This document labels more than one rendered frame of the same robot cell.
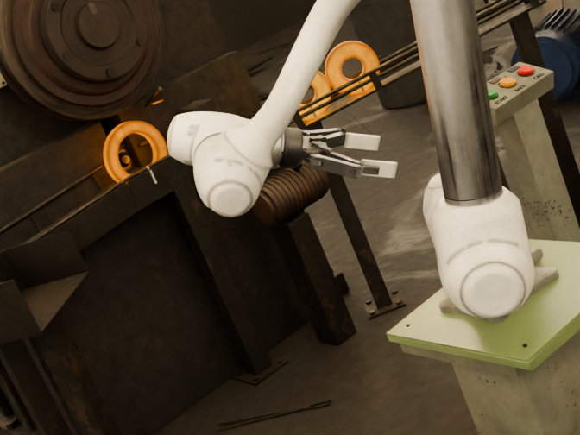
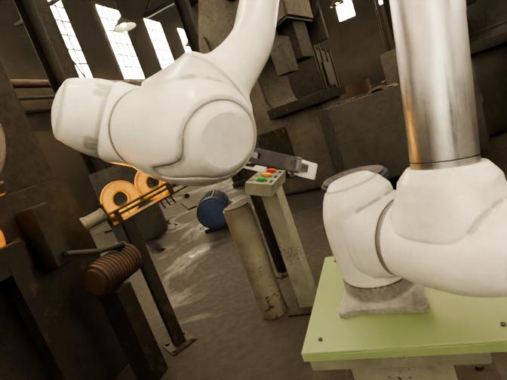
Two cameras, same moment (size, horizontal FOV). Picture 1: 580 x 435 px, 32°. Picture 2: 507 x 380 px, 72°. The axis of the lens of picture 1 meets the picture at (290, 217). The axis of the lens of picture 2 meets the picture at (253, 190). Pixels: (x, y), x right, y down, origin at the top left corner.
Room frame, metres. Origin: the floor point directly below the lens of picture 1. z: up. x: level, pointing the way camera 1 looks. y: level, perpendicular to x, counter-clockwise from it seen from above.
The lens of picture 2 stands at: (1.39, 0.26, 0.82)
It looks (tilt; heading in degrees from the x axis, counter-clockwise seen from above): 10 degrees down; 324
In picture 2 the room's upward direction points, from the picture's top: 19 degrees counter-clockwise
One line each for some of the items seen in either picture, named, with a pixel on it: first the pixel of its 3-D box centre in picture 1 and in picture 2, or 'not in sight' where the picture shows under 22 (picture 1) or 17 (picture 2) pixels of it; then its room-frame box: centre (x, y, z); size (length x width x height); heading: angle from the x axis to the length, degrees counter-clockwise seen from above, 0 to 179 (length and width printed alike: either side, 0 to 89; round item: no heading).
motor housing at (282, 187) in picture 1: (315, 253); (133, 313); (2.82, -0.03, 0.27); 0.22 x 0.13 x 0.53; 122
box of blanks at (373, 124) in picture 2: not in sight; (391, 130); (2.95, -2.44, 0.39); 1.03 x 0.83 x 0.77; 47
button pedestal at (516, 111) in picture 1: (541, 186); (288, 239); (2.49, -0.64, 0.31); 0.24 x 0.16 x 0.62; 122
